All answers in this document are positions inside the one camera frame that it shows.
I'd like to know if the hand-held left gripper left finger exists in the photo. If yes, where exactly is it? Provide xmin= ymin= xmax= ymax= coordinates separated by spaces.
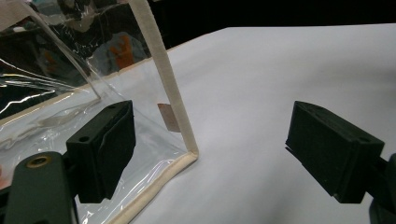
xmin=65 ymin=99 xmax=137 ymax=204

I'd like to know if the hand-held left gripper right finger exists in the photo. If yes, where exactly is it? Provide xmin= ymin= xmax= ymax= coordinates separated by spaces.
xmin=285 ymin=100 xmax=386 ymax=205

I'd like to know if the clear plastic bag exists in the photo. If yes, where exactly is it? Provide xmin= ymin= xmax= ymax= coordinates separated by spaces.
xmin=0 ymin=0 xmax=200 ymax=224

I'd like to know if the white table cover sheet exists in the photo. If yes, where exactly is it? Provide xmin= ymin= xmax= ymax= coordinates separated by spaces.
xmin=108 ymin=22 xmax=396 ymax=224

